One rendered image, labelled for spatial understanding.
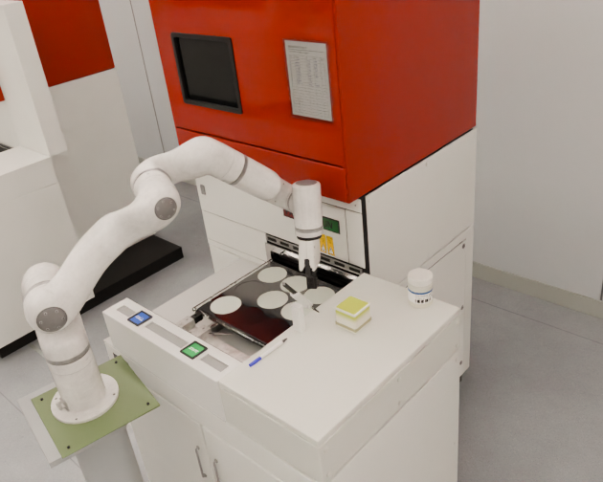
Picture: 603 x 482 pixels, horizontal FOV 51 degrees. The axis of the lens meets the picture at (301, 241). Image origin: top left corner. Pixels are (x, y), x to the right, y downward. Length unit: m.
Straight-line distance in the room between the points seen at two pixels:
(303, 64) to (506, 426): 1.77
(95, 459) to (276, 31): 1.33
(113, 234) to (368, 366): 0.73
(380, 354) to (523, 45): 1.88
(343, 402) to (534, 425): 1.47
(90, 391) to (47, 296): 0.36
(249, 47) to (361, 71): 0.36
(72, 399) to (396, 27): 1.38
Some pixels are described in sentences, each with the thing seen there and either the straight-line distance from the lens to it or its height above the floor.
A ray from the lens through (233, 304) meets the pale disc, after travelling 2.07.
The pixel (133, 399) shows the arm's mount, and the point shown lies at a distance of 1.92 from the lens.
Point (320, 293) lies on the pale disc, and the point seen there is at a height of 0.90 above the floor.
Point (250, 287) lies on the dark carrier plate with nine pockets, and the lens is 2.14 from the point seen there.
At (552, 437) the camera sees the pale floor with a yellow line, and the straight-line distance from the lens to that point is 2.88.
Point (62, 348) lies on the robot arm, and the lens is 1.79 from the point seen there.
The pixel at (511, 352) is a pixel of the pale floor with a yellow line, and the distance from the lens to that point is 3.25.
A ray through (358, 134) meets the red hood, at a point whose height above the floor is 1.42.
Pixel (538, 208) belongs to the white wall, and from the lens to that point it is 3.39.
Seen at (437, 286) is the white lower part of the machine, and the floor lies 0.67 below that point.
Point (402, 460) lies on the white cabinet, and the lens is 1.90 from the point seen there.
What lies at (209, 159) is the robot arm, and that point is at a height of 1.47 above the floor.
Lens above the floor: 2.05
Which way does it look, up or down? 29 degrees down
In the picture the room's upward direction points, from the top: 7 degrees counter-clockwise
